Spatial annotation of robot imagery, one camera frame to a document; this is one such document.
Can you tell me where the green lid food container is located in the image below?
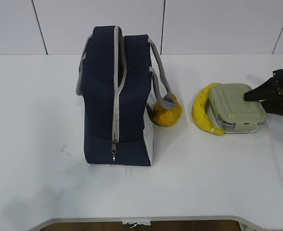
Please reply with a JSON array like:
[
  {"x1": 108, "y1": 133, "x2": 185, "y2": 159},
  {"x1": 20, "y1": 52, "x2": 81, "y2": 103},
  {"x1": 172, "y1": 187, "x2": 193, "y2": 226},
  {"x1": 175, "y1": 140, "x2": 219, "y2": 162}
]
[{"x1": 209, "y1": 83, "x2": 267, "y2": 133}]

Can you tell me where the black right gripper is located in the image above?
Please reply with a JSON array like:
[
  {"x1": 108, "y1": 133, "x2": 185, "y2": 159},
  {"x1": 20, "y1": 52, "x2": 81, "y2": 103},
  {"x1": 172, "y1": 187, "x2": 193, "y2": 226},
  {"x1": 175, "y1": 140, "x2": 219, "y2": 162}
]
[{"x1": 244, "y1": 69, "x2": 283, "y2": 116}]

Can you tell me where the yellow banana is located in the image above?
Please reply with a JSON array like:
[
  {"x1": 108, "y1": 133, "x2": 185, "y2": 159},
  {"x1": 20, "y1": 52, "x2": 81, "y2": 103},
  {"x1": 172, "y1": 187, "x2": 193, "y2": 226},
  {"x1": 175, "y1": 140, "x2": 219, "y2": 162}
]
[{"x1": 191, "y1": 83, "x2": 225, "y2": 136}]

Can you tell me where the yellow orange fruit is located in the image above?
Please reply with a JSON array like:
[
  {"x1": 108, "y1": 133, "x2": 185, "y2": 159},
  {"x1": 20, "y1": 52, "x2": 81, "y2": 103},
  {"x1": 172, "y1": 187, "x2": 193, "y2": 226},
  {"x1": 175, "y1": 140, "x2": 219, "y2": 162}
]
[{"x1": 146, "y1": 94, "x2": 182, "y2": 127}]

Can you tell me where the navy blue lunch bag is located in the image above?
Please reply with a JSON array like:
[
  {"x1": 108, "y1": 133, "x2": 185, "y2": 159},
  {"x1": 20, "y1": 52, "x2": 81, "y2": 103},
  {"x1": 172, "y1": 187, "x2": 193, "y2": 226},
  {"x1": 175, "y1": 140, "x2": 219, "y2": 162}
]
[{"x1": 76, "y1": 26, "x2": 177, "y2": 167}]

